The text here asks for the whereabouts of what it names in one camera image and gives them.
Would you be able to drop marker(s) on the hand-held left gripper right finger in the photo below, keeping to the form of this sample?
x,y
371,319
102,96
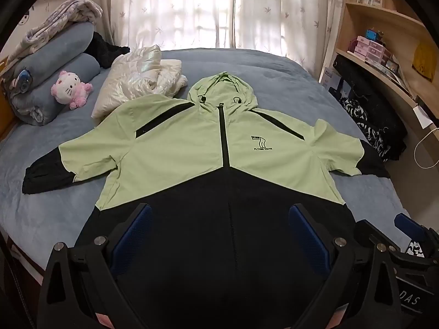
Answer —
x,y
308,240

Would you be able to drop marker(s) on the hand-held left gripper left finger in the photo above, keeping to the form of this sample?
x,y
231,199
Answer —
x,y
135,236

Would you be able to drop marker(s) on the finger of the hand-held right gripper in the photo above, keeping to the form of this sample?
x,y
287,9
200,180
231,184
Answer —
x,y
368,233
410,226

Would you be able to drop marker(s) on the green black hooded jacket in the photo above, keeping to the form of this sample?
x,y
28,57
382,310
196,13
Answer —
x,y
205,144

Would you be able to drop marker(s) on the white paper card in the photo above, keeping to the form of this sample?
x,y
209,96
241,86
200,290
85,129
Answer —
x,y
423,116

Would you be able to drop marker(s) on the black white patterned cloth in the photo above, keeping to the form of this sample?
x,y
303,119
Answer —
x,y
356,113

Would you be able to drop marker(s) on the black bag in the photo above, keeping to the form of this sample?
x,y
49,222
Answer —
x,y
377,96

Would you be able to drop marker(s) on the white box blue print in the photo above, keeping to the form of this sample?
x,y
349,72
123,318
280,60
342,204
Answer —
x,y
331,78

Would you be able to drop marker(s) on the white puffer jacket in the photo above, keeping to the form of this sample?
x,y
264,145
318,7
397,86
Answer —
x,y
133,75

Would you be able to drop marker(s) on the pink white cat plush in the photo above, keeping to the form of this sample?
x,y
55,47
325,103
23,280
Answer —
x,y
67,87

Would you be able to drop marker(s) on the rolled blue printed blanket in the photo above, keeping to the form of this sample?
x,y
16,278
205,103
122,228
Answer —
x,y
37,102

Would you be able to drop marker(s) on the blue bed blanket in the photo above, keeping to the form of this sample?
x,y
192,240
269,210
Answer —
x,y
281,75

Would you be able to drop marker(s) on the yellow cloth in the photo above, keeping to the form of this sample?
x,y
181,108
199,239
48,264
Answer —
x,y
423,58

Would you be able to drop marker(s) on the wooden bed headboard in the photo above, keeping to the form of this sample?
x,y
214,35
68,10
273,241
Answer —
x,y
4,116

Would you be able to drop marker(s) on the stack of pink boxes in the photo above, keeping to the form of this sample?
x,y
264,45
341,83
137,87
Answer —
x,y
372,49

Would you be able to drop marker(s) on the black fuzzy cloth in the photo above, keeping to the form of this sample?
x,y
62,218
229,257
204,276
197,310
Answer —
x,y
103,51

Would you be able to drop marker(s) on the blue toy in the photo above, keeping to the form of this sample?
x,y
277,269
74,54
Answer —
x,y
374,35

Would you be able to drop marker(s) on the floral white blanket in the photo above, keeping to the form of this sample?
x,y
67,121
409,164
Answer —
x,y
65,15

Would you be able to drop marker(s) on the wooden wall shelf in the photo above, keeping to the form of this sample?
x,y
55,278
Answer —
x,y
398,20

